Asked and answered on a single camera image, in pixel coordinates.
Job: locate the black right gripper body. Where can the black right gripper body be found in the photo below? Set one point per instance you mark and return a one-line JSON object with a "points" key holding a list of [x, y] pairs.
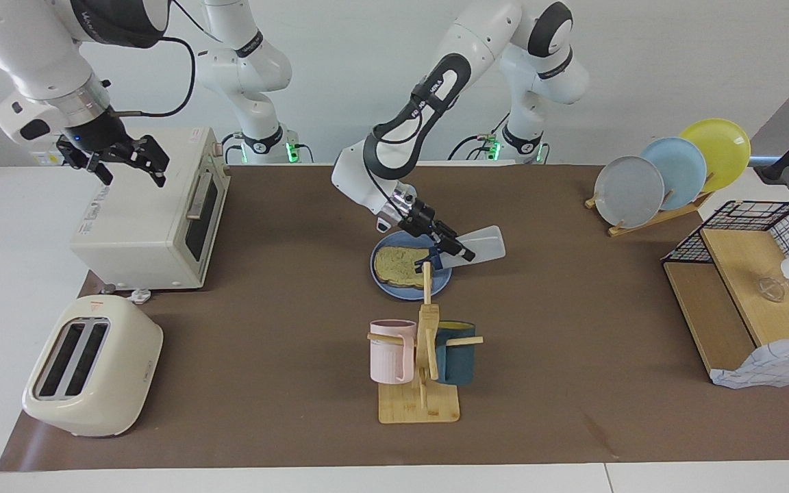
{"points": [[98, 133]]}

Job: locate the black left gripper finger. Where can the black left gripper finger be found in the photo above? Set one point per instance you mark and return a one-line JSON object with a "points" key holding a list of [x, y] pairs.
{"points": [[446, 229], [459, 250]]}

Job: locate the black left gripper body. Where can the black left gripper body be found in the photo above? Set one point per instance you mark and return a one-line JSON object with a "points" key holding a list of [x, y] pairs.
{"points": [[416, 216]]}

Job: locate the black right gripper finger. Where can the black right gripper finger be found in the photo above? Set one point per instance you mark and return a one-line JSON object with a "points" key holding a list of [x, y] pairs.
{"points": [[150, 157], [86, 161]]}

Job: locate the clear squeeze bottle blue cap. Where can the clear squeeze bottle blue cap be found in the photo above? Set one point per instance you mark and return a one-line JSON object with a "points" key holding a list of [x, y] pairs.
{"points": [[487, 244]]}

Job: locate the slice of bread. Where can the slice of bread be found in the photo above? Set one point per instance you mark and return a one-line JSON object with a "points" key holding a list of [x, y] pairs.
{"points": [[398, 267]]}

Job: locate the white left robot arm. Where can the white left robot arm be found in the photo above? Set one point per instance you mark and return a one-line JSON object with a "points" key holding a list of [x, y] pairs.
{"points": [[477, 41]]}

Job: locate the blue round plate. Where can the blue round plate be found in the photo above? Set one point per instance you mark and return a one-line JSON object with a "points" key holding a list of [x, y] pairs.
{"points": [[394, 291]]}

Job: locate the grey plate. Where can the grey plate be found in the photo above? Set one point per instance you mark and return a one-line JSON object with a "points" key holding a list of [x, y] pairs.
{"points": [[627, 195]]}

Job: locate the wooden plate rack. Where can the wooden plate rack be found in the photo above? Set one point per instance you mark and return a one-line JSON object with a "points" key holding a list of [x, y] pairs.
{"points": [[648, 220]]}

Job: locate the light blue plate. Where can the light blue plate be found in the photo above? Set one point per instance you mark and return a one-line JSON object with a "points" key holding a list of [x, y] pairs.
{"points": [[682, 171]]}

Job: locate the yellow plate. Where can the yellow plate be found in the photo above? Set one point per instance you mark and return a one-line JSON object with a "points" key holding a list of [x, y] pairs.
{"points": [[716, 147]]}

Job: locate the white power strip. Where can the white power strip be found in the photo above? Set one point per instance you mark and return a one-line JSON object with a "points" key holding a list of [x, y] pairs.
{"points": [[42, 159]]}

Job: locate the cream toaster oven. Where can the cream toaster oven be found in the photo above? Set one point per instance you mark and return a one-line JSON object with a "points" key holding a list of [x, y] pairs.
{"points": [[141, 219]]}

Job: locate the teal mug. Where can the teal mug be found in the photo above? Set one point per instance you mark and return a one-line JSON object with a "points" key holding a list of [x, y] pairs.
{"points": [[459, 359]]}

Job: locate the pink ribbed mug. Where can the pink ribbed mug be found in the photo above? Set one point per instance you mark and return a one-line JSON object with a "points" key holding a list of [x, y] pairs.
{"points": [[387, 356]]}

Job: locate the brown table mat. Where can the brown table mat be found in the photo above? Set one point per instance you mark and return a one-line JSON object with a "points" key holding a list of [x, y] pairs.
{"points": [[285, 274]]}

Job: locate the wooden mug tree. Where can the wooden mug tree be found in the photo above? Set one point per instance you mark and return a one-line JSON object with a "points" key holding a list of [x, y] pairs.
{"points": [[418, 407]]}

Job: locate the cream two-slot toaster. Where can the cream two-slot toaster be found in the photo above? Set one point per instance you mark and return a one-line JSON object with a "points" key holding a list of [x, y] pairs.
{"points": [[127, 356]]}

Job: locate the small clear glass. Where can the small clear glass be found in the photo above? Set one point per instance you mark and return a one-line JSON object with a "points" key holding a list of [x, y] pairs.
{"points": [[772, 289]]}

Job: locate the white checked cloth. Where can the white checked cloth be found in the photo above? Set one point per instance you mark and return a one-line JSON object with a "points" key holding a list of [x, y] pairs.
{"points": [[778, 363]]}

